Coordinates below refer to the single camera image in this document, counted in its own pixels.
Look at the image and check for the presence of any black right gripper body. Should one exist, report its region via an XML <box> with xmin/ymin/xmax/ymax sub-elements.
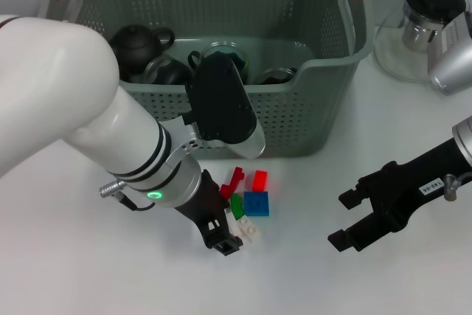
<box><xmin>368</xmin><ymin>138</ymin><xmax>472</xmax><ymax>238</ymax></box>

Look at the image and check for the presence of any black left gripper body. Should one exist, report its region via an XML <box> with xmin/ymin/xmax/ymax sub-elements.
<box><xmin>173</xmin><ymin>169</ymin><xmax>230</xmax><ymax>245</ymax></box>

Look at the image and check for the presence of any white two-stud brick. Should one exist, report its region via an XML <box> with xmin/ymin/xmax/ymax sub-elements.
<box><xmin>235</xmin><ymin>218</ymin><xmax>262</xmax><ymax>244</ymax></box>

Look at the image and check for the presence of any green small brick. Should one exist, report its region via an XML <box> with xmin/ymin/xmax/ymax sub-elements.
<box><xmin>229</xmin><ymin>193</ymin><xmax>246</xmax><ymax>220</ymax></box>

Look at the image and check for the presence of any dark red angled brick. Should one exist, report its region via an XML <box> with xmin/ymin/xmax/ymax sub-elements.
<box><xmin>220</xmin><ymin>166</ymin><xmax>246</xmax><ymax>200</ymax></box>

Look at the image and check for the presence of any glass teacup with black holder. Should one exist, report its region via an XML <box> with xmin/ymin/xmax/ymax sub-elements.
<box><xmin>187</xmin><ymin>41</ymin><xmax>251</xmax><ymax>86</ymax></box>
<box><xmin>142</xmin><ymin>55</ymin><xmax>193</xmax><ymax>86</ymax></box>
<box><xmin>253</xmin><ymin>66</ymin><xmax>298</xmax><ymax>86</ymax></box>

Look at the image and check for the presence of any grey perforated storage bin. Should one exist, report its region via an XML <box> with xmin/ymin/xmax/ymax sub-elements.
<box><xmin>35</xmin><ymin>0</ymin><xmax>374</xmax><ymax>161</ymax></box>

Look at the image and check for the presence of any blue square brick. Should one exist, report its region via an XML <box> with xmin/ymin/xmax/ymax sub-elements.
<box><xmin>243</xmin><ymin>190</ymin><xmax>271</xmax><ymax>218</ymax></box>

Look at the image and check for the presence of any red tall brick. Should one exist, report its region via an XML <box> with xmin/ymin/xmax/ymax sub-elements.
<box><xmin>252</xmin><ymin>170</ymin><xmax>269</xmax><ymax>193</ymax></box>

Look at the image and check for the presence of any glass teapot with black lid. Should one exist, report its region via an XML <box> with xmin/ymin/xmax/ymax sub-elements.
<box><xmin>372</xmin><ymin>0</ymin><xmax>471</xmax><ymax>83</ymax></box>

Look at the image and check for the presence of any black clay teapot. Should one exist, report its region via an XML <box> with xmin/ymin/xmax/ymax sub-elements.
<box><xmin>109</xmin><ymin>24</ymin><xmax>176</xmax><ymax>75</ymax></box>

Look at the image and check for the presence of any right gripper silver cable connector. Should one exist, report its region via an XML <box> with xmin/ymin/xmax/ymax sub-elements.
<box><xmin>443</xmin><ymin>173</ymin><xmax>472</xmax><ymax>202</ymax></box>

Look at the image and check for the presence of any left gripper cable with connector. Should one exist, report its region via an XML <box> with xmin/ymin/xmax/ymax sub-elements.
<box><xmin>98</xmin><ymin>178</ymin><xmax>156</xmax><ymax>212</ymax></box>

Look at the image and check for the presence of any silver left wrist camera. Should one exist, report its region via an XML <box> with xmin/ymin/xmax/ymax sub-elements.
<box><xmin>183</xmin><ymin>52</ymin><xmax>267</xmax><ymax>160</ymax></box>

